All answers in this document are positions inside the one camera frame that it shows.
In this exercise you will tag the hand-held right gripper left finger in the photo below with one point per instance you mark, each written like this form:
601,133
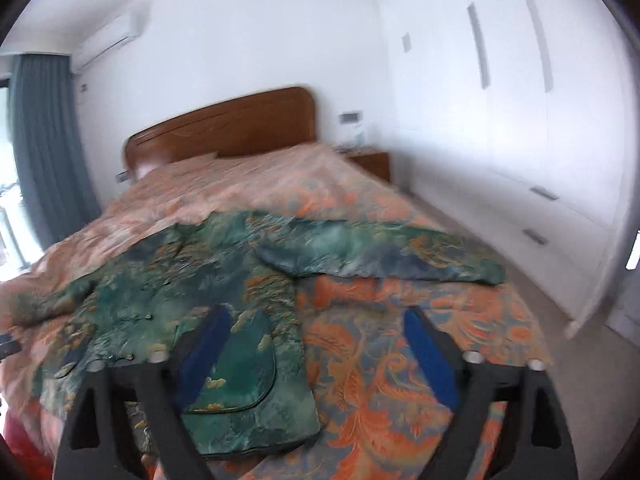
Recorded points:
205,350

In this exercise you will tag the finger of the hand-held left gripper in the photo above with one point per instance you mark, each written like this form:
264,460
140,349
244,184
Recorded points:
9,346

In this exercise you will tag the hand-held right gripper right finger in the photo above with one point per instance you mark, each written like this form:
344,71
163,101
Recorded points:
430,360

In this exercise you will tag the green blue floral pillow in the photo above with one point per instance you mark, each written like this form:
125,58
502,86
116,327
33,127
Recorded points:
210,270

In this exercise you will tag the orange floral bedspread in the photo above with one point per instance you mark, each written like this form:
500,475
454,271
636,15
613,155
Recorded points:
400,320

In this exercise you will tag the red cloth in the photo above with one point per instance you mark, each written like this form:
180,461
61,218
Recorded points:
25,450

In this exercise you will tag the window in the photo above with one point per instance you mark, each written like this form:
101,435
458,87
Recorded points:
10,185

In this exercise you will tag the grey-blue curtain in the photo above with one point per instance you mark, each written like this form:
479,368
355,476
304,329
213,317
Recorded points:
45,160

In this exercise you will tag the wooden nightstand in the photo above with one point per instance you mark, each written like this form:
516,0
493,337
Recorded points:
372,162

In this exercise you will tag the wooden headboard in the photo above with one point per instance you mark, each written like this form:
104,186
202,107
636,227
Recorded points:
225,125

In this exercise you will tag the white wardrobe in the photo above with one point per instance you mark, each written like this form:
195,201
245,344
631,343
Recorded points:
500,110

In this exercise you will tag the white air conditioner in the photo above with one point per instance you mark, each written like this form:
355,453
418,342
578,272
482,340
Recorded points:
107,40

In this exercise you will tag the wall socket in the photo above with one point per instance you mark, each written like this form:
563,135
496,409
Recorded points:
122,177

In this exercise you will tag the grey wall switch panel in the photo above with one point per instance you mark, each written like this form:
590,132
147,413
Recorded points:
350,117

